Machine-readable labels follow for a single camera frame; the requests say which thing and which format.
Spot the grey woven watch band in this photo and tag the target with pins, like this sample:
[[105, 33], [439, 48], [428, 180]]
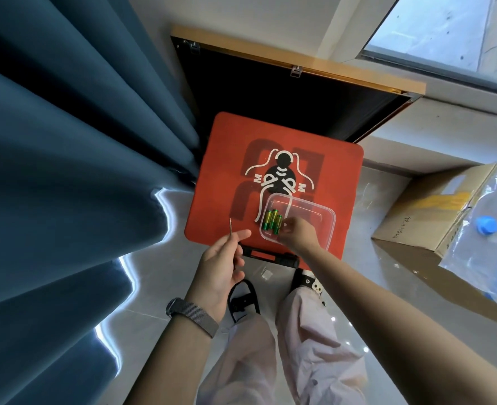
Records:
[[196, 314]]

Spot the black left sandal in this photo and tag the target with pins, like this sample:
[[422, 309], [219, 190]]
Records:
[[244, 299]]

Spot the person's right forearm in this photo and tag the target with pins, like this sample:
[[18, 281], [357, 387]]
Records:
[[392, 333]]

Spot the person's left forearm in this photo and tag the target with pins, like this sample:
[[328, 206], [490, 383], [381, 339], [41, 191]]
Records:
[[170, 366]]

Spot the black right sandal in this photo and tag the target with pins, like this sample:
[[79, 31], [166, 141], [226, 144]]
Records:
[[309, 284]]

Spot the person's right fingers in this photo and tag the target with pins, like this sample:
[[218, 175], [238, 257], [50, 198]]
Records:
[[287, 231]]

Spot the wood framed dark board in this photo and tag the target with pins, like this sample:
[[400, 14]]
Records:
[[273, 92]]

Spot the clear plastic container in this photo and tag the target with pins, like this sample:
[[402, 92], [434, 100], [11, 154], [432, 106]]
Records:
[[314, 215]]

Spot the clear plastic bag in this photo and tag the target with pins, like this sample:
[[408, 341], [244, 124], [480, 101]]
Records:
[[480, 265]]

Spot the blue curtain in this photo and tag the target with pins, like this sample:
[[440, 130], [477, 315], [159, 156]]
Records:
[[63, 185]]

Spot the person's left thumb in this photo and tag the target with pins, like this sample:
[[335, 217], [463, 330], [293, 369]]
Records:
[[236, 237]]

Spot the orange printed case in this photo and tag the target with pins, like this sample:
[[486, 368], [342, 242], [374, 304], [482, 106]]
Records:
[[223, 164]]

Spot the person's left hand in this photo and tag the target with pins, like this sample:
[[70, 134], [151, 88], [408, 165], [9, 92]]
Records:
[[212, 274]]

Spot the green battery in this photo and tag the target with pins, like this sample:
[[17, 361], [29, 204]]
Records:
[[267, 220], [273, 217], [278, 225]]

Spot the cardboard box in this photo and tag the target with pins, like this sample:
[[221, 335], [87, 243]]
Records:
[[425, 215]]

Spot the small clear plastic scrap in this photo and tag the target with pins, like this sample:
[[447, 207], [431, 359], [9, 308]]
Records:
[[266, 274]]

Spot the metal frame clip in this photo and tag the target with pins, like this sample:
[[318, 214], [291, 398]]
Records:
[[194, 46], [296, 71]]

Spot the blue bottle cap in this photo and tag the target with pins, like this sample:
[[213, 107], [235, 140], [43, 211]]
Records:
[[486, 225]]

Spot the pink trousers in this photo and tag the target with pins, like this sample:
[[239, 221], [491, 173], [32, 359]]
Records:
[[307, 354]]

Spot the person's right hand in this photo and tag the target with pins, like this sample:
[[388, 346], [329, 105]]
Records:
[[302, 238]]

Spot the black sandal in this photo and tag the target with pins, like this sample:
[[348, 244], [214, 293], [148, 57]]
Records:
[[244, 299], [309, 284]]

